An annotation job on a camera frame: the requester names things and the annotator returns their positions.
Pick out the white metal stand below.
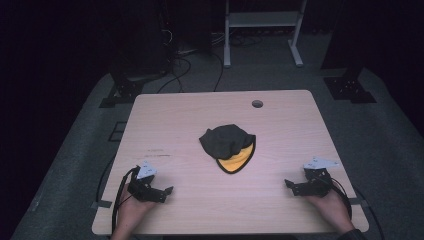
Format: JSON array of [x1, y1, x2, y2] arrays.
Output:
[[223, 0, 308, 69]]

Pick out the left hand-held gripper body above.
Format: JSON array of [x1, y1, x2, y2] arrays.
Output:
[[127, 160, 168, 204]]

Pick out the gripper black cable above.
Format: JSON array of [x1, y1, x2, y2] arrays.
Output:
[[111, 165, 141, 234], [321, 175, 354, 221]]

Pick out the person's left hand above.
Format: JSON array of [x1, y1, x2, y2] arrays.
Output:
[[117, 182, 158, 234]]

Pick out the black and yellow cloth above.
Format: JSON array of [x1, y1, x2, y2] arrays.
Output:
[[198, 123, 257, 175]]

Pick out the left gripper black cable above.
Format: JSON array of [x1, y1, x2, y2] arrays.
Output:
[[111, 165, 141, 234]]

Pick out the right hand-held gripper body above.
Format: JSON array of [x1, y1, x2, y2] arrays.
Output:
[[291, 156, 340, 198]]

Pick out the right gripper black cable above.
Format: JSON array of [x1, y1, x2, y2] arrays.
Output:
[[321, 175, 354, 221]]

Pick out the person's right hand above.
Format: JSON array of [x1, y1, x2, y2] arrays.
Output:
[[304, 185, 356, 234]]

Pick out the grey tape strip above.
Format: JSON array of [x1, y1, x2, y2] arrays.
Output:
[[90, 199, 113, 210]]

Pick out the black stand base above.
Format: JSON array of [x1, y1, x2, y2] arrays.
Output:
[[322, 63, 378, 104], [99, 63, 168, 109]]

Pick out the black floor cables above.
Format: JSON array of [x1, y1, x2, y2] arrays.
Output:
[[156, 28, 264, 94]]

